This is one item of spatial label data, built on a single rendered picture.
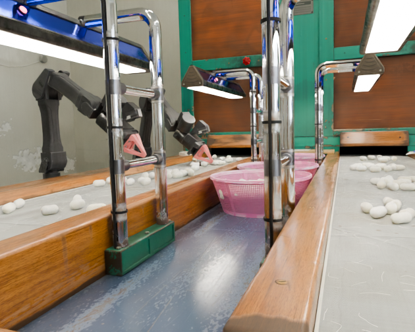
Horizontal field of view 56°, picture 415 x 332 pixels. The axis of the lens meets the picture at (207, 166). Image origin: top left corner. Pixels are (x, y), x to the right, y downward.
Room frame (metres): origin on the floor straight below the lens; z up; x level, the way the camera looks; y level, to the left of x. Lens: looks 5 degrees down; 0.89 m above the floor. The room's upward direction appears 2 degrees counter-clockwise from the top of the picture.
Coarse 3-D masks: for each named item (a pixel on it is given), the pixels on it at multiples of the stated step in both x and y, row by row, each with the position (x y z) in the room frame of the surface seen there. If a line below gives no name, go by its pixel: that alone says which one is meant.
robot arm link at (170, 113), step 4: (148, 88) 1.84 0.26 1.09; (164, 92) 1.88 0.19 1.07; (140, 100) 1.90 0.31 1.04; (144, 100) 1.87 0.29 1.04; (164, 100) 1.80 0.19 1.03; (140, 104) 1.90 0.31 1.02; (144, 104) 1.87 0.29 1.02; (164, 104) 1.78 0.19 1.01; (168, 104) 1.79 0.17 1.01; (140, 108) 1.91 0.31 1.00; (144, 108) 1.89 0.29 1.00; (164, 108) 1.75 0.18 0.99; (168, 108) 1.76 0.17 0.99; (172, 108) 1.77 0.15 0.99; (164, 112) 1.73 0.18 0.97; (168, 112) 1.73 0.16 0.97; (172, 112) 1.74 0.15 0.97; (176, 112) 1.75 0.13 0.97; (168, 116) 1.71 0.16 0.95; (172, 116) 1.71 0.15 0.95; (176, 116) 1.72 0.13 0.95; (172, 120) 1.69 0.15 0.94
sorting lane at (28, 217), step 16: (224, 160) 1.90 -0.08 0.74; (128, 176) 1.34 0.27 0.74; (192, 176) 1.29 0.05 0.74; (64, 192) 1.01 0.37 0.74; (80, 192) 1.00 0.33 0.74; (96, 192) 0.99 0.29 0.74; (128, 192) 0.98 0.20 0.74; (0, 208) 0.81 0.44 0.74; (16, 208) 0.81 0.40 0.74; (32, 208) 0.80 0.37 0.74; (64, 208) 0.79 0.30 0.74; (80, 208) 0.79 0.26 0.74; (0, 224) 0.67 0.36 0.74; (16, 224) 0.66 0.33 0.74; (32, 224) 0.66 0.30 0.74; (48, 224) 0.65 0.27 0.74
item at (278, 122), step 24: (264, 0) 0.51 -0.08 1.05; (288, 0) 0.65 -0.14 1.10; (264, 24) 0.51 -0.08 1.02; (288, 24) 0.65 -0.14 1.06; (264, 48) 0.52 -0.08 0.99; (288, 48) 0.65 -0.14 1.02; (264, 72) 0.52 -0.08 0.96; (288, 72) 0.65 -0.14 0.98; (264, 96) 0.52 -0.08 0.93; (288, 96) 0.65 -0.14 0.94; (264, 120) 0.52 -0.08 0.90; (288, 120) 0.65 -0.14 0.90; (264, 144) 0.52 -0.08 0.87; (288, 144) 0.65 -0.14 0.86; (264, 168) 0.52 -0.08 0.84; (288, 168) 0.65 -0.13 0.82; (264, 192) 0.52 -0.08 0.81; (288, 192) 0.65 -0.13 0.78; (264, 216) 0.53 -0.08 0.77; (288, 216) 0.65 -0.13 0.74
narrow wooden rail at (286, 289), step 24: (336, 168) 1.19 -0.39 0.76; (312, 192) 0.75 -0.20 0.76; (312, 216) 0.55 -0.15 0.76; (288, 240) 0.43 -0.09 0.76; (312, 240) 0.43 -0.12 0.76; (264, 264) 0.36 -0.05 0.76; (288, 264) 0.36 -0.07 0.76; (312, 264) 0.35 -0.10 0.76; (264, 288) 0.30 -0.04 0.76; (288, 288) 0.30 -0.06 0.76; (312, 288) 0.30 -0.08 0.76; (240, 312) 0.26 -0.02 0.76; (264, 312) 0.26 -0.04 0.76; (288, 312) 0.26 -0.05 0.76; (312, 312) 0.27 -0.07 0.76
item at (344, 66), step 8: (320, 64) 1.43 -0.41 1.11; (328, 64) 1.41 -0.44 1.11; (336, 64) 1.41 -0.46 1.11; (344, 64) 1.40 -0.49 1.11; (352, 64) 1.39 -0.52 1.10; (320, 72) 1.43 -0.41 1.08; (328, 72) 1.56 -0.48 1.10; (336, 72) 1.56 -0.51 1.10; (320, 80) 1.43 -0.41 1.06; (320, 88) 1.43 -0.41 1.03; (320, 96) 1.43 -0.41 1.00; (320, 104) 1.43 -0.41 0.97; (320, 112) 1.43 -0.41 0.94; (320, 120) 1.43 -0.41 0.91; (320, 128) 1.43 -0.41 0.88; (320, 136) 1.43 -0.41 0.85; (320, 144) 1.43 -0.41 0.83; (320, 152) 1.43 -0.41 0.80; (320, 160) 1.43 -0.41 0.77
